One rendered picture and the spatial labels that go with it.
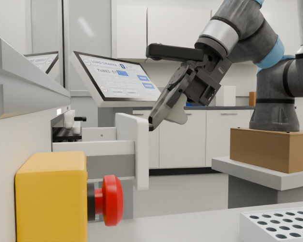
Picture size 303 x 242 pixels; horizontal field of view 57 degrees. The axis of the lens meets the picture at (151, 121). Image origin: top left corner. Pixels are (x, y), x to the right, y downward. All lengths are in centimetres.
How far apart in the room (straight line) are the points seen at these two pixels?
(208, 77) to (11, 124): 44
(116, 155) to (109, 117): 104
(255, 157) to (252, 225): 53
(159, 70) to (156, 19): 75
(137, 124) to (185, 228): 18
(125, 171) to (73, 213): 25
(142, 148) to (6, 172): 27
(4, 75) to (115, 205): 12
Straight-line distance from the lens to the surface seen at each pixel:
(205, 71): 60
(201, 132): 369
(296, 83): 90
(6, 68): 18
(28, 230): 21
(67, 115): 72
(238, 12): 63
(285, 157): 86
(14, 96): 19
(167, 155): 362
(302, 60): 89
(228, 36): 60
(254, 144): 92
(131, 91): 145
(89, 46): 226
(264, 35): 67
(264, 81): 95
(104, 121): 150
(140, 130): 42
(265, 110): 94
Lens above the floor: 95
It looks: 4 degrees down
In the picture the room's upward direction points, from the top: straight up
